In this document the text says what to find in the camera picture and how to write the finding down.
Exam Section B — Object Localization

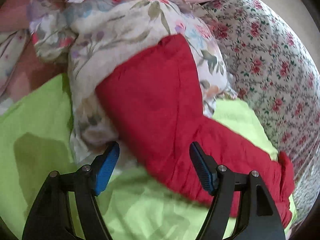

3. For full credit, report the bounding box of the red quilted puffer jacket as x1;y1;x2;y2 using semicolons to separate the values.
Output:
95;34;294;226

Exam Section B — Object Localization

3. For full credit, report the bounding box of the light green bed sheet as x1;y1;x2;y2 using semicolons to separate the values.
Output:
0;73;298;240

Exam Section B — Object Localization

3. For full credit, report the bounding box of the small rose floral quilt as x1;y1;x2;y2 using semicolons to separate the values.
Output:
204;0;319;222

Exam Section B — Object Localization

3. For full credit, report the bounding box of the large floral pastel pillow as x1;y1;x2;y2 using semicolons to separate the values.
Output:
28;0;237;165

